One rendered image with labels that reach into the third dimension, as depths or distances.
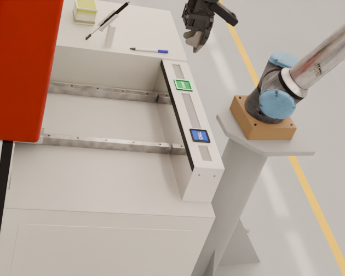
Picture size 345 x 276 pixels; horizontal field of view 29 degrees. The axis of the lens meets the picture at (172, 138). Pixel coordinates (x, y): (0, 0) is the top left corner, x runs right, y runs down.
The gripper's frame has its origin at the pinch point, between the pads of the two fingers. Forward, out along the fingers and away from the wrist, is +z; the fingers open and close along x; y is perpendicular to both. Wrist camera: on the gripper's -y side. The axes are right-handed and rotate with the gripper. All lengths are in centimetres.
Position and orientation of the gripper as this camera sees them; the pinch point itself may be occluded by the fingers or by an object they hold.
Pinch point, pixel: (197, 49)
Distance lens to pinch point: 213.4
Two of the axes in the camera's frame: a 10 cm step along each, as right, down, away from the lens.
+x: 1.8, 6.5, -7.4
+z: -2.5, 7.6, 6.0
